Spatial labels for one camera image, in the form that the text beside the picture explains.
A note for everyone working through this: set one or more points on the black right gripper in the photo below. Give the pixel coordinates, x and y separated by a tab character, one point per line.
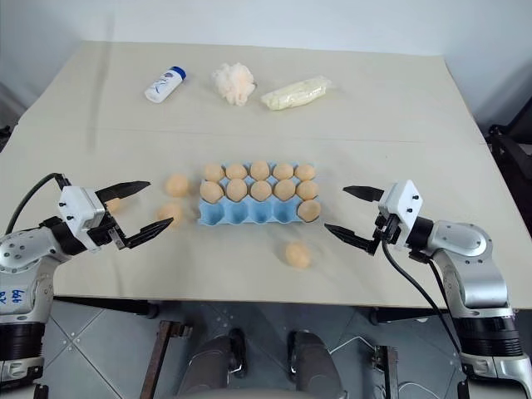
390	230

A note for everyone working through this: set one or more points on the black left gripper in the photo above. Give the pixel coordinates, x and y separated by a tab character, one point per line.
106	232

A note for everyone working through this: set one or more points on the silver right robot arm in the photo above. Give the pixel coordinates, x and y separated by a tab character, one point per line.
469	253

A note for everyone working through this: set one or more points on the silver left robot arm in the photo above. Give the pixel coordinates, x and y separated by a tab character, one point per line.
25	249

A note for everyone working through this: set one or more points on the blue egg tray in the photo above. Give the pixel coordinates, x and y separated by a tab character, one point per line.
249	214

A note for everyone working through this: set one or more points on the tan egg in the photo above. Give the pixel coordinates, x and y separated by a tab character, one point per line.
283	170
259	169
285	189
297	254
304	171
211	191
214	171
114	205
308	189
170	213
261	190
236	171
309	210
177	185
237	189

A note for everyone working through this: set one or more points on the white bottle with blue cap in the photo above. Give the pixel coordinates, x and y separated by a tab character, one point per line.
164	84

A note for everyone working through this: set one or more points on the clear bag of pale sticks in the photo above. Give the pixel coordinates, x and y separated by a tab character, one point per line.
295	93

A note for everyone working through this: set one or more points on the rusty metal table leg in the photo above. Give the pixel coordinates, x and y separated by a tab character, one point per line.
160	357
390	374

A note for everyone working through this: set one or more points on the pale mesh bath puff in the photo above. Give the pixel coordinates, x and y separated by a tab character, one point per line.
233	83

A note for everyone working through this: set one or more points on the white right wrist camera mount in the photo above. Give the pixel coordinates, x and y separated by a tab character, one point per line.
401	199

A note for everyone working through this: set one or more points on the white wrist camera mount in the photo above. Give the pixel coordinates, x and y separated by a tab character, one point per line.
401	199
79	205

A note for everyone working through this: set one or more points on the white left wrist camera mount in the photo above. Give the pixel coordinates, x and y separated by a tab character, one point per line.
79	205

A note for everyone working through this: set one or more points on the black table frame bar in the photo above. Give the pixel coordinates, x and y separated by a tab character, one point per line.
407	315
112	306

